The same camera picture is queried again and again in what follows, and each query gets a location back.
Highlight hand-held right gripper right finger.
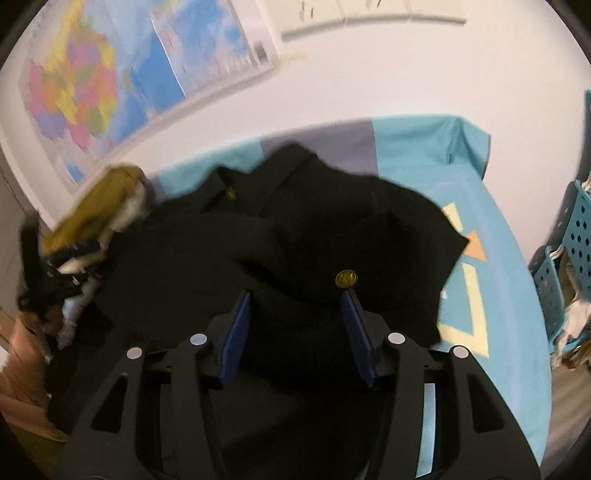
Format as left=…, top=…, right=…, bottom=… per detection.
left=341, top=288, right=541, bottom=480

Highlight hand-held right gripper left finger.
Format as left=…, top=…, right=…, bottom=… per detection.
left=55, top=290, right=252, bottom=480

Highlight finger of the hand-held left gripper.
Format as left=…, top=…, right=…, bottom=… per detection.
left=55, top=242, right=105, bottom=266

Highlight black garment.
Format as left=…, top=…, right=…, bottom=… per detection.
left=46, top=143, right=469, bottom=480

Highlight person's left forearm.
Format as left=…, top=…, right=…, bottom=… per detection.
left=0, top=318, right=51, bottom=416

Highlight mustard yellow garment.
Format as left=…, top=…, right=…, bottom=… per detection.
left=41, top=165, right=148, bottom=254

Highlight teal and grey bed sheet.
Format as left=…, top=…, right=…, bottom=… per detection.
left=152, top=115, right=552, bottom=480

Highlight teal perforated basket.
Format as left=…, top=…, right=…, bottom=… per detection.
left=529, top=247, right=591, bottom=365
left=561, top=180, right=591, bottom=296

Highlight white cloths in basket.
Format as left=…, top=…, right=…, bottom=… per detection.
left=551, top=258, right=591, bottom=370

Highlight colourful wall map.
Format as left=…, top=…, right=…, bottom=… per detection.
left=18, top=0, right=280, bottom=192

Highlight white wall socket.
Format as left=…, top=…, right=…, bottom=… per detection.
left=339, top=0, right=411, bottom=23
left=277, top=0, right=345, bottom=40

